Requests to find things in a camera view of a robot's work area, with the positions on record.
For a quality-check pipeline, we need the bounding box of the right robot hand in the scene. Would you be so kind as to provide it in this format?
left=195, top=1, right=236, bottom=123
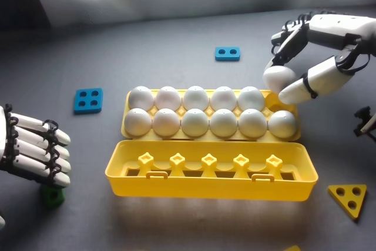
left=262, top=12, right=376, bottom=106

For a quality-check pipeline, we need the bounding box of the yellow triangle three-hole block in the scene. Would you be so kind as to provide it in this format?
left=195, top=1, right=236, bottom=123
left=327, top=184, right=368, bottom=223

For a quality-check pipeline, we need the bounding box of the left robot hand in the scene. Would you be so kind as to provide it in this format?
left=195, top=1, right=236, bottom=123
left=0, top=103, right=72, bottom=230

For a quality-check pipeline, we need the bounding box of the white toy egg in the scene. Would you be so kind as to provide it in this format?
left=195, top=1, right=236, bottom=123
left=237, top=108, right=268, bottom=139
left=262, top=65, right=297, bottom=95
left=128, top=86, right=156, bottom=110
left=210, top=86, right=237, bottom=111
left=152, top=108, right=181, bottom=138
left=182, top=85, right=210, bottom=111
left=123, top=107, right=153, bottom=137
left=267, top=110, right=297, bottom=139
left=180, top=108, right=210, bottom=138
left=237, top=86, right=266, bottom=111
left=209, top=108, right=239, bottom=138
left=155, top=86, right=182, bottom=111

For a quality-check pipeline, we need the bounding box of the blue four-hole block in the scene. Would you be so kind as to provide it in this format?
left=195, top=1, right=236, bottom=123
left=73, top=87, right=103, bottom=115

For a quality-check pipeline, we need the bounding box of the yellow egg carton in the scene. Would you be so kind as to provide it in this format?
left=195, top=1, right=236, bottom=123
left=105, top=88, right=320, bottom=202

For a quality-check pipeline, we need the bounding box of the grey table cloth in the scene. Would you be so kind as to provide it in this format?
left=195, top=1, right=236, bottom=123
left=0, top=6, right=376, bottom=251

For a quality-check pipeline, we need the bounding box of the blue two-hole block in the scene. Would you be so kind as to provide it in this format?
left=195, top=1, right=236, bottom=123
left=214, top=46, right=241, bottom=62

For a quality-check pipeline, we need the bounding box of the green two-hole block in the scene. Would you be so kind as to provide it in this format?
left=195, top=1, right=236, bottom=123
left=40, top=185, right=66, bottom=208

